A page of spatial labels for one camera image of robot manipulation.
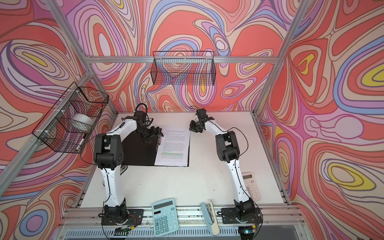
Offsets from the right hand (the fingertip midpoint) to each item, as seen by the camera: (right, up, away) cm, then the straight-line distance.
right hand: (190, 130), depth 109 cm
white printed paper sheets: (-11, -11, -10) cm, 19 cm away
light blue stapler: (+10, -39, -37) cm, 55 cm away
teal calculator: (-12, -41, -37) cm, 57 cm away
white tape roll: (-52, +6, -39) cm, 65 cm away
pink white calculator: (+34, -30, -27) cm, 53 cm away
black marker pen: (-53, -7, -39) cm, 66 cm away
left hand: (-21, -4, -9) cm, 24 cm away
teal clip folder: (-35, -13, -15) cm, 40 cm away
